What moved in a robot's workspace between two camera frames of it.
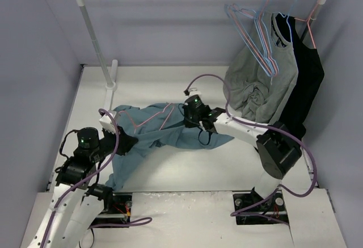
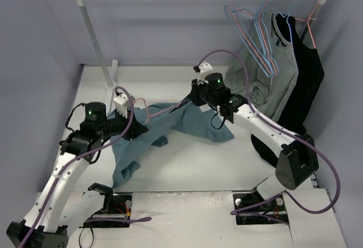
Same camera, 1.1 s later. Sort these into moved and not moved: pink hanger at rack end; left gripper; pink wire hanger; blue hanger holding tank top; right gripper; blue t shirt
Moved: left gripper; right gripper; blue t shirt; pink wire hanger
Not moved: blue hanger holding tank top; pink hanger at rack end
